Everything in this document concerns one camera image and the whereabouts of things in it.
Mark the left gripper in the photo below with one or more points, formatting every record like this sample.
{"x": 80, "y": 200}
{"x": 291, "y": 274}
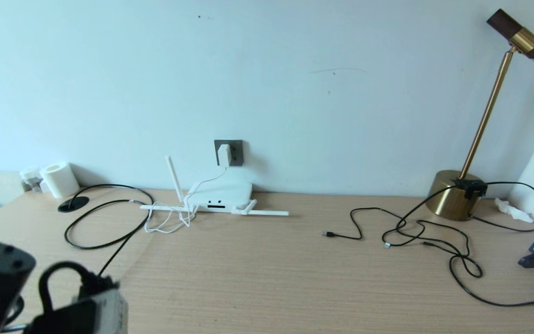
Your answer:
{"x": 63, "y": 320}

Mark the white power adapter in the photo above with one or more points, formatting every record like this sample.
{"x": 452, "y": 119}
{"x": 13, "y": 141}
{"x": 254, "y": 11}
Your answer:
{"x": 224, "y": 155}

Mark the white power adapter plug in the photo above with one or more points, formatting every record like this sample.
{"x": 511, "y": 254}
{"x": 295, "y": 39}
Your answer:
{"x": 111, "y": 311}

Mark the white router with antennas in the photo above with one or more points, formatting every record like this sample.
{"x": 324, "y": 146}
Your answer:
{"x": 218, "y": 192}

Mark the white toilet paper roll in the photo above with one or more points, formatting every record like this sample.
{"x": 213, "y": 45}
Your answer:
{"x": 60, "y": 180}

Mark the small clear jar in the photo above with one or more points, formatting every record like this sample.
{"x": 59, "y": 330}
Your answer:
{"x": 30, "y": 178}

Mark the brass desk lamp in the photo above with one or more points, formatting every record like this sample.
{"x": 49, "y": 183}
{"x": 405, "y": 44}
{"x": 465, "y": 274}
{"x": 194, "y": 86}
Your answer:
{"x": 448, "y": 199}

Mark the crumpled white tissue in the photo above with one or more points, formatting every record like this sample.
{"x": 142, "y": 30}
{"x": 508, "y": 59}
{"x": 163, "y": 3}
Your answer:
{"x": 513, "y": 211}

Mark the grey wall socket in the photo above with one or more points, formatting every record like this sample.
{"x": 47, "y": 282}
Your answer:
{"x": 237, "y": 153}

